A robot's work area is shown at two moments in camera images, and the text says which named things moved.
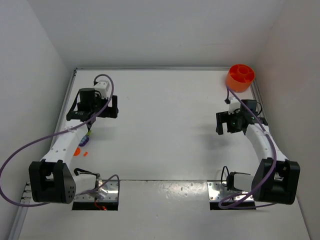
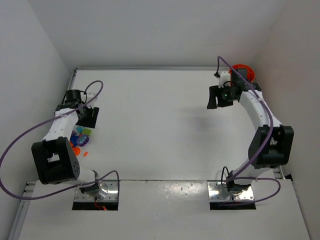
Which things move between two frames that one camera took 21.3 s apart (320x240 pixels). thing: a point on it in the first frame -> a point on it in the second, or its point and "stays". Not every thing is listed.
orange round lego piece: (77, 151) stays
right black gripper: (222, 120) -> (219, 96)
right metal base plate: (218, 192) stays
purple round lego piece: (84, 140) stays
